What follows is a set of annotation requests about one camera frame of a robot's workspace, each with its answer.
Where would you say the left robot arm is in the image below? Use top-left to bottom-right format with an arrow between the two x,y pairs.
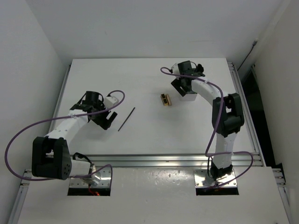
31,91 -> 119,180

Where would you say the black thin pencil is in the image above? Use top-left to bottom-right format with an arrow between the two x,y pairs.
118,107 -> 135,132

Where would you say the rose gold lipstick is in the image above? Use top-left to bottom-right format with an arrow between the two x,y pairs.
165,94 -> 172,106

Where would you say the white three-compartment organizer box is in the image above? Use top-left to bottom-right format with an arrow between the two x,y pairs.
180,93 -> 197,101

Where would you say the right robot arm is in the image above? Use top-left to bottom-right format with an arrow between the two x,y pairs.
170,61 -> 244,180

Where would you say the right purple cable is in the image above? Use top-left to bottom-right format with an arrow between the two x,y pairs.
160,67 -> 254,189

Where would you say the purple cable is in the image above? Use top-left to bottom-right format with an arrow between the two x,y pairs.
160,67 -> 254,189
4,90 -> 126,184

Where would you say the black gold lipstick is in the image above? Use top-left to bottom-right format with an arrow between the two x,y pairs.
161,94 -> 169,106

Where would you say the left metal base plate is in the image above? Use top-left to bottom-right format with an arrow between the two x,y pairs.
69,167 -> 111,189

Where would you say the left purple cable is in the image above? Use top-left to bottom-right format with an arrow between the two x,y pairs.
4,90 -> 126,184

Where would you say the black wall cable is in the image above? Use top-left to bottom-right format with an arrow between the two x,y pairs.
237,38 -> 258,70

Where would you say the metal base plate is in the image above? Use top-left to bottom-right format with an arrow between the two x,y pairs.
194,168 -> 237,189
69,167 -> 111,189

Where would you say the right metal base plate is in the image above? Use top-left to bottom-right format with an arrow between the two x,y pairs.
194,168 -> 237,189

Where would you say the aluminium rail front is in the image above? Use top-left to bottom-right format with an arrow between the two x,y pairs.
87,153 -> 263,168

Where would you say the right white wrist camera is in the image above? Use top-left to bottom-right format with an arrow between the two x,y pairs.
171,63 -> 179,74

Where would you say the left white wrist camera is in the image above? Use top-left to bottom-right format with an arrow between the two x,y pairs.
103,96 -> 119,109

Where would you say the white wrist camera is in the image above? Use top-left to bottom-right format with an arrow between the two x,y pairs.
103,96 -> 119,109
171,63 -> 179,74

